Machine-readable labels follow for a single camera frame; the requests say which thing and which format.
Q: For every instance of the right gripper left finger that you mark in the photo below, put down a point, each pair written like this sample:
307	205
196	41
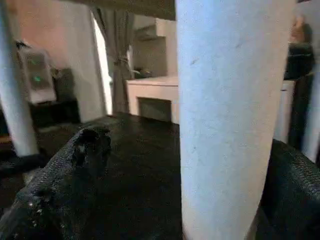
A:
62	190

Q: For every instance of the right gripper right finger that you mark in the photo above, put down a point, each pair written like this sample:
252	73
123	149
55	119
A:
292	195

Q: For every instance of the white plastic table top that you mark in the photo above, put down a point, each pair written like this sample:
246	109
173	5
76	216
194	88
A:
150	8

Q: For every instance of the low black stand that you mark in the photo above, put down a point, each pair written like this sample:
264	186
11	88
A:
57	112

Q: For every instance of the black work mat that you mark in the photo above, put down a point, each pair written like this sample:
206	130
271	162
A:
145	155

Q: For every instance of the black textured round vase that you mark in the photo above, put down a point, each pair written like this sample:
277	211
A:
65	85

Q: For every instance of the white appliance green lights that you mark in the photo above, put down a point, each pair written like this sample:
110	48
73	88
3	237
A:
37	75

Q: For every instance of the white cabinet with glass doors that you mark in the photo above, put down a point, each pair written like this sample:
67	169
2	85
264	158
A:
155	87

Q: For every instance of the beige spotted plush toy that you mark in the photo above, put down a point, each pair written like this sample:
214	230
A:
301	28

